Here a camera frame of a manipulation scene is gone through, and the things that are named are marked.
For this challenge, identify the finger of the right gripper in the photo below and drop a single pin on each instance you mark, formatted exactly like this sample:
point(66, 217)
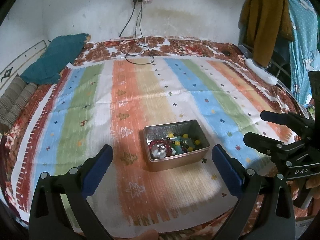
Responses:
point(289, 119)
point(262, 144)

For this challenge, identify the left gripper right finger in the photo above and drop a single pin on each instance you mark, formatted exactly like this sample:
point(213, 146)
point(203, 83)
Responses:
point(230, 169)

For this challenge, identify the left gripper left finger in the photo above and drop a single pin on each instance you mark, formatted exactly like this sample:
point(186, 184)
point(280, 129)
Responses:
point(94, 169)

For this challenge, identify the metal jewelry tin box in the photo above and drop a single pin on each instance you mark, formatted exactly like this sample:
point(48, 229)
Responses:
point(174, 144)

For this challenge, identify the blue patterned cloth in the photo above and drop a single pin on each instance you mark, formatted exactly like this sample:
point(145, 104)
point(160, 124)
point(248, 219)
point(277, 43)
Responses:
point(304, 54)

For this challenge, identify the striped colourful mat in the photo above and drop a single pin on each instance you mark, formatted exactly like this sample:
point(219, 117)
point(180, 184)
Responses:
point(111, 103)

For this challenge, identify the striped grey pillow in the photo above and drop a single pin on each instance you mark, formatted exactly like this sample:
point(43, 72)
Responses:
point(14, 100)

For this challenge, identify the mustard brown garment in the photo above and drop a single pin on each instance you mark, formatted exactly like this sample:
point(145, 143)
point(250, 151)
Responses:
point(265, 20)

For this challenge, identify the teal towel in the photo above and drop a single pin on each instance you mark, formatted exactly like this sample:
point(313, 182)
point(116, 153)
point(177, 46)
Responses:
point(61, 51)

